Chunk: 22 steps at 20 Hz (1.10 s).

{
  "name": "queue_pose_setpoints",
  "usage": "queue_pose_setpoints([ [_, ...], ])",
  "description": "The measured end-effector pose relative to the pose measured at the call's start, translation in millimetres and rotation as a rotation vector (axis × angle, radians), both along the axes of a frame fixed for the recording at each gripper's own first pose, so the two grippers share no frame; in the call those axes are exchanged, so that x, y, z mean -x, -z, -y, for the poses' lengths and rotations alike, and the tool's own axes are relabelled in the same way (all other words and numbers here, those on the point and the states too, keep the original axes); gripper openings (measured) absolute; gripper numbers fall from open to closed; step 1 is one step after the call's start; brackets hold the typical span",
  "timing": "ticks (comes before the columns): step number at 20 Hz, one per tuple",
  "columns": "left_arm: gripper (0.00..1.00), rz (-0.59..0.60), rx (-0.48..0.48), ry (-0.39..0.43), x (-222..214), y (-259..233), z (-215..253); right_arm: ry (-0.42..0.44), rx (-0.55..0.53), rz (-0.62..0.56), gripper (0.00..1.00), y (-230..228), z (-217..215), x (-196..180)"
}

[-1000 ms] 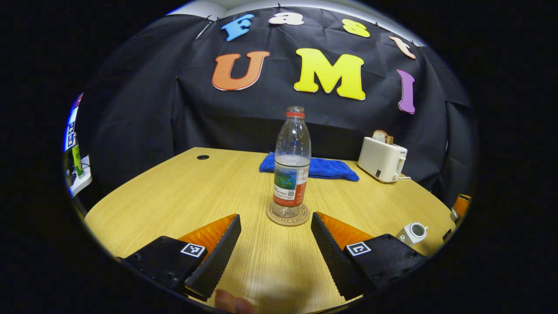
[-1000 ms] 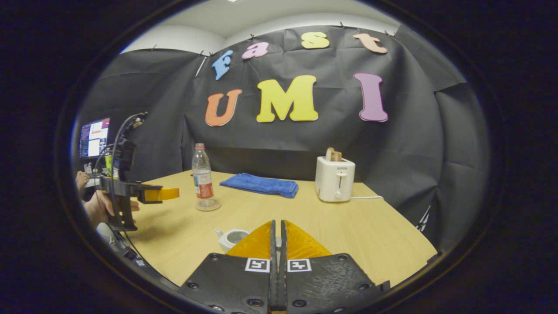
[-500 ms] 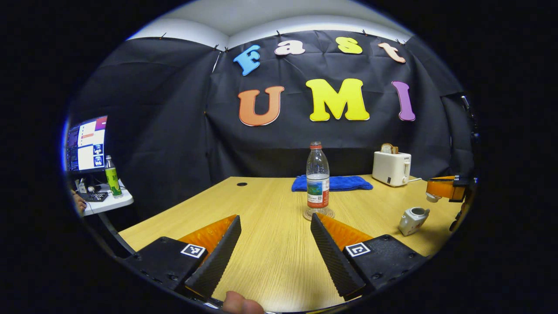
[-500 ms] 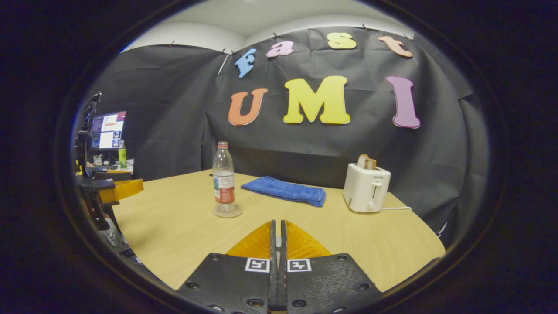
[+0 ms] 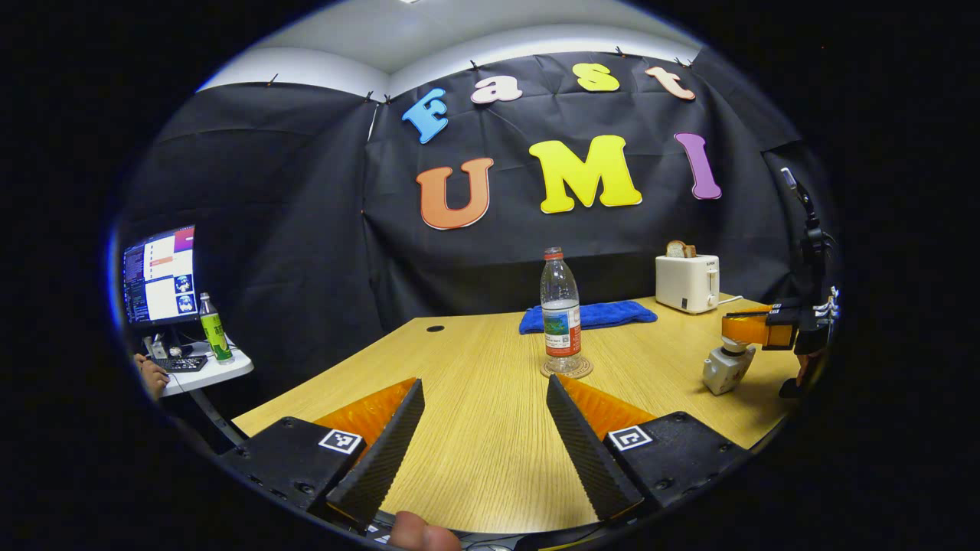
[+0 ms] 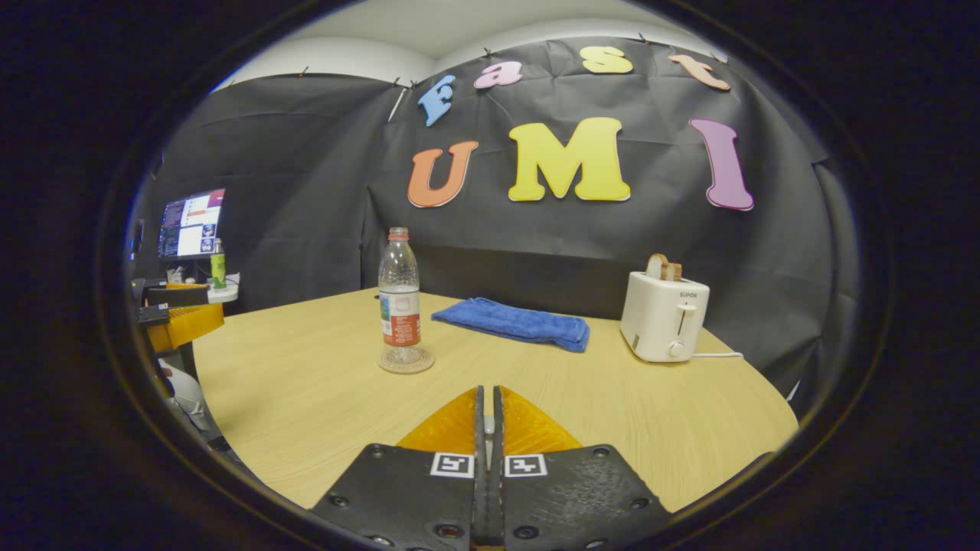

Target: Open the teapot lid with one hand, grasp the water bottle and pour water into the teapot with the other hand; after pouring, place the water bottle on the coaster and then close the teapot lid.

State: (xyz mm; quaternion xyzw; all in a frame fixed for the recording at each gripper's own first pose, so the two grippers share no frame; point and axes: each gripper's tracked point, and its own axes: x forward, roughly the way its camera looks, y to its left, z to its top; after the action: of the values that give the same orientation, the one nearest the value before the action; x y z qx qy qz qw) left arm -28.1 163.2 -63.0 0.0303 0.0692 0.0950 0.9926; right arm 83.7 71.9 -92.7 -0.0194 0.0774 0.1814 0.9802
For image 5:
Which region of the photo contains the computer monitor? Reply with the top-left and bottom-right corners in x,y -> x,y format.
121,224 -> 199,329

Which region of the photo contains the white teacup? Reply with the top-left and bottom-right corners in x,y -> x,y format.
703,348 -> 759,396

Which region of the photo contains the clear plastic water bottle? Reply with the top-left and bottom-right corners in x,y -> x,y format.
540,246 -> 583,374

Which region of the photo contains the black keyboard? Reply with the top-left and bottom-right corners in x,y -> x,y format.
153,354 -> 208,374

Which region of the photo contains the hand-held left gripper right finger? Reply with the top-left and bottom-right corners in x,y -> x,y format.
544,373 -> 752,529

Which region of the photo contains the green bottle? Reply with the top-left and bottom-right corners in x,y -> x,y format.
199,292 -> 234,365

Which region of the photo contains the blue towel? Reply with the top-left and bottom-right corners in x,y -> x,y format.
519,300 -> 658,336

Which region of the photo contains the round cork coaster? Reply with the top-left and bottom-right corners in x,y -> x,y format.
539,354 -> 594,380

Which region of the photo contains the white side table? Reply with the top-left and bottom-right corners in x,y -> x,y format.
142,337 -> 255,448

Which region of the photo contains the white toaster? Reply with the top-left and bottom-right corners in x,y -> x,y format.
655,255 -> 721,315

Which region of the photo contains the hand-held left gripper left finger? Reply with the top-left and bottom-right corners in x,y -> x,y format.
218,377 -> 426,530

